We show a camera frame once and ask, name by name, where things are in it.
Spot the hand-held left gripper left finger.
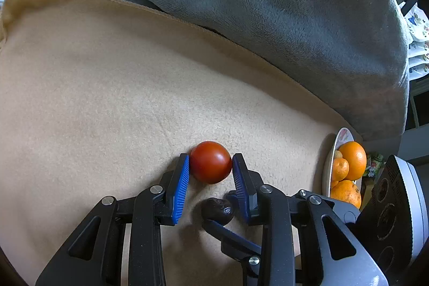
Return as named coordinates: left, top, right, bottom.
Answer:
left=35, top=154, right=190, bottom=286

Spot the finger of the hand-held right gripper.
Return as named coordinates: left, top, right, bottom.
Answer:
left=202, top=220, right=262, bottom=277
left=224, top=189, right=361, bottom=224

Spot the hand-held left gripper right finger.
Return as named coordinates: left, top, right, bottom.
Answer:
left=232, top=154, right=389, bottom=286

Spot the dark purple round fruit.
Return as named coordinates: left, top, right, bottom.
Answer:
left=200, top=197, right=235, bottom=225

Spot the white floral plate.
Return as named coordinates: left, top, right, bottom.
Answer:
left=322, top=127, right=366, bottom=209

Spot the red tomato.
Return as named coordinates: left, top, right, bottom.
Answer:
left=189, top=141, right=233, bottom=185

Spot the small mandarin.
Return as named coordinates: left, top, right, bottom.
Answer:
left=330, top=179, right=363, bottom=209
left=332, top=158, right=350, bottom=182

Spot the large oval orange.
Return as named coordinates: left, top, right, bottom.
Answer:
left=338, top=141, right=367, bottom=181

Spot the green fruit-print box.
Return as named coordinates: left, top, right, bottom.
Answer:
left=364, top=154, right=384, bottom=177

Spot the tan blanket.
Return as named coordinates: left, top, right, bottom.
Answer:
left=0, top=0, right=364, bottom=286

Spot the white printed stand-up pouch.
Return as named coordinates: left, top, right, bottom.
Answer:
left=404, top=3, right=429, bottom=42
left=409, top=55, right=429, bottom=76
left=409, top=41, right=429, bottom=55

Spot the grey plush blanket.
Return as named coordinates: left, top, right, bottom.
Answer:
left=35, top=0, right=411, bottom=141

